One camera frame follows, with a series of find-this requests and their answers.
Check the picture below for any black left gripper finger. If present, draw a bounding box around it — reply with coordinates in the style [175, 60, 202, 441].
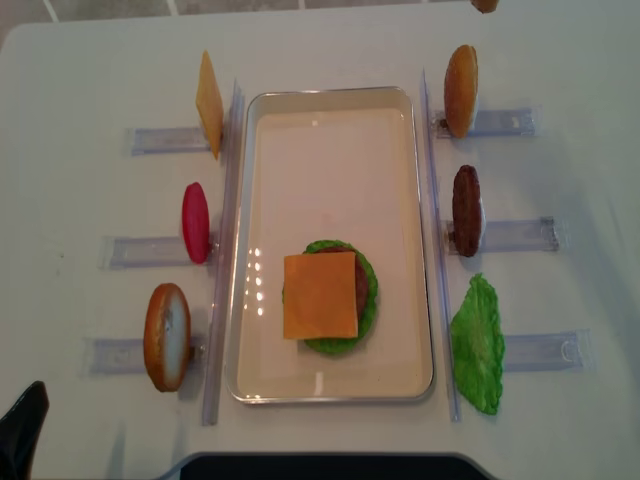
[1, 381, 49, 479]

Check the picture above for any sesame top bun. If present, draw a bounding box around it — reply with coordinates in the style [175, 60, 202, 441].
[470, 0, 499, 14]

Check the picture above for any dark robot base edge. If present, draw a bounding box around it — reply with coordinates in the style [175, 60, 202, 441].
[178, 453, 489, 480]

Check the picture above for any clear holder under tomato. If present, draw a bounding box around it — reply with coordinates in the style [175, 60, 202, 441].
[97, 236, 193, 270]

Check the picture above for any upright red tomato slice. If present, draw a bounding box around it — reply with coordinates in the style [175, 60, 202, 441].
[181, 182, 211, 264]

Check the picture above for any clear holder under cheese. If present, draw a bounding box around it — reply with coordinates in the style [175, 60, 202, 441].
[123, 127, 210, 156]

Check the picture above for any lettuce leaf in burger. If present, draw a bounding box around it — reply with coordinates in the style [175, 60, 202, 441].
[281, 240, 378, 355]

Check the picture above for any flat cheese slice on burger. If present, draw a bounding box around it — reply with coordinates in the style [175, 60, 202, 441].
[283, 250, 358, 340]

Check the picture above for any meat patty in burger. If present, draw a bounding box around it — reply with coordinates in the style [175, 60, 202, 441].
[319, 246, 369, 318]

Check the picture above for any upright cheese slice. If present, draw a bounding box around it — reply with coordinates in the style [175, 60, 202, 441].
[195, 50, 224, 160]

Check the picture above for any upright green lettuce leaf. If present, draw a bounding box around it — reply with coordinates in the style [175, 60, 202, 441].
[450, 273, 506, 415]

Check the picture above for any upright brown meat patty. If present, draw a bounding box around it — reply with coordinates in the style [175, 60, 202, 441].
[452, 165, 483, 257]

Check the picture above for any clear holder under lettuce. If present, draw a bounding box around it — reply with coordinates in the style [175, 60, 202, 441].
[503, 329, 595, 372]

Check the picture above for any clear holder under left bun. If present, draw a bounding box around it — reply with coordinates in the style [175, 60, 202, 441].
[82, 335, 206, 376]

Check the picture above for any clear holder under bun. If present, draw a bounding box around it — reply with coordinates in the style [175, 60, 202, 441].
[82, 335, 206, 376]
[430, 103, 545, 140]

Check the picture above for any upright bun half left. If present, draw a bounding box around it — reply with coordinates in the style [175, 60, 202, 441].
[143, 283, 191, 392]

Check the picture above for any upright bun half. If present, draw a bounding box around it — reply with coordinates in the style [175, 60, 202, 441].
[143, 283, 191, 392]
[444, 44, 478, 138]

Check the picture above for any white rectangular serving tray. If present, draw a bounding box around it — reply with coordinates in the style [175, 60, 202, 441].
[225, 87, 435, 404]

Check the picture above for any clear holder under patty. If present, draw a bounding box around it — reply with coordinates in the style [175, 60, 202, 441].
[476, 216, 567, 255]

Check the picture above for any upright bun half right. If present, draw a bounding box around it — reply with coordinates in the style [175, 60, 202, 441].
[444, 44, 478, 138]

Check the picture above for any clear holder under right bun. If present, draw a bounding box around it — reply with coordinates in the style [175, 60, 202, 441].
[430, 103, 545, 140]

